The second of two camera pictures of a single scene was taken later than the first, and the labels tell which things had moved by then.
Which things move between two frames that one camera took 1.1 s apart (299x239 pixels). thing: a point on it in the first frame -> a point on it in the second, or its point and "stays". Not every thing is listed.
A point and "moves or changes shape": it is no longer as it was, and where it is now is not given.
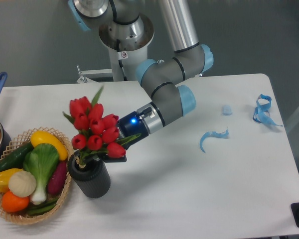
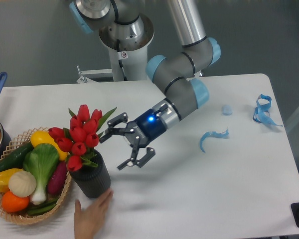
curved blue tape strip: [224, 135] stays
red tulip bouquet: [98, 134] moves or changes shape
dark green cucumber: [15, 160] stays
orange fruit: [12, 203] stays
